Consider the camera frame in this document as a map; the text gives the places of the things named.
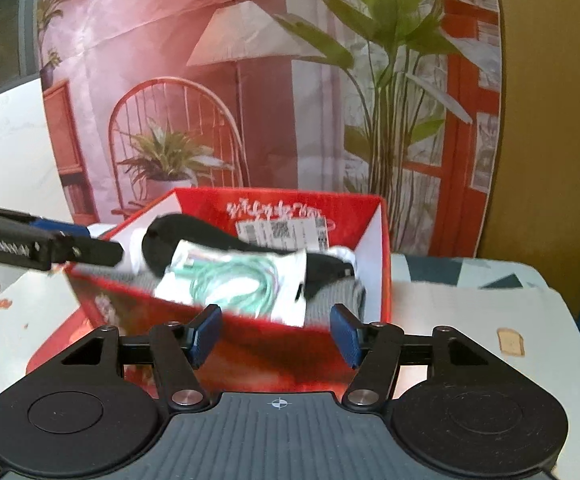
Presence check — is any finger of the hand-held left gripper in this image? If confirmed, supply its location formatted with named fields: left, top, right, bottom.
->
left=29, top=216, right=92, bottom=239
left=50, top=231, right=124, bottom=268

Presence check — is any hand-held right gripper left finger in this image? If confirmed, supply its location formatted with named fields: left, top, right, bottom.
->
left=25, top=304, right=223, bottom=414

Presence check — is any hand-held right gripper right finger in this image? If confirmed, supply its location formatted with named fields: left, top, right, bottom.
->
left=330, top=303, right=525, bottom=412

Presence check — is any grey knitted cloth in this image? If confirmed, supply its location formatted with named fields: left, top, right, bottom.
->
left=304, top=279, right=367, bottom=330

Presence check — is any red strawberry print box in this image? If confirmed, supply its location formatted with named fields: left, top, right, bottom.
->
left=25, top=187, right=396, bottom=397

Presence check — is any packet of mint green cable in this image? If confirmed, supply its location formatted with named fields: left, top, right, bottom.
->
left=153, top=240, right=307, bottom=329

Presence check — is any black sock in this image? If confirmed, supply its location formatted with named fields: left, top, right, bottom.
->
left=141, top=214, right=357, bottom=304

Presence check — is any white cloth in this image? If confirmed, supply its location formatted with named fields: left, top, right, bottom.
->
left=97, top=224, right=147, bottom=276

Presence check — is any printed tablecloth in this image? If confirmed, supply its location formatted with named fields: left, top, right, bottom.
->
left=0, top=252, right=580, bottom=480

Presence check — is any wooden panel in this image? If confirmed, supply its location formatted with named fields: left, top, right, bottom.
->
left=475, top=0, right=580, bottom=317

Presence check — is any grey window frame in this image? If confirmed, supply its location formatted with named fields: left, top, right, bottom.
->
left=17, top=0, right=42, bottom=79

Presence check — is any printed room scene wall poster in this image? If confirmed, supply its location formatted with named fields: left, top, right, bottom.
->
left=37, top=0, right=502, bottom=259

